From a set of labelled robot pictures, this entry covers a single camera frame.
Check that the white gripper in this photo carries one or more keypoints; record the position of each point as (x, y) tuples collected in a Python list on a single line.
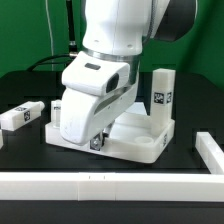
[(96, 92)]

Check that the white desk top tray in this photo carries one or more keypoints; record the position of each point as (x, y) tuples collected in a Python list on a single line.
[(130, 139)]

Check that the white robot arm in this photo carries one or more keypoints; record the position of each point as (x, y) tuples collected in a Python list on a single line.
[(118, 29)]

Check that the white fiducial marker sheet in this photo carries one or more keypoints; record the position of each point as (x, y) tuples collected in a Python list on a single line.
[(138, 108)]

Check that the white front fence bar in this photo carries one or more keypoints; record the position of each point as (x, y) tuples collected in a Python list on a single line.
[(111, 186)]

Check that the white fence bar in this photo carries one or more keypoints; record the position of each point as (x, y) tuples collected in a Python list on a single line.
[(111, 186), (210, 152)]

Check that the white right fence bar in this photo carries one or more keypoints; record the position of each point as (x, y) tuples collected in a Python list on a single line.
[(210, 152)]

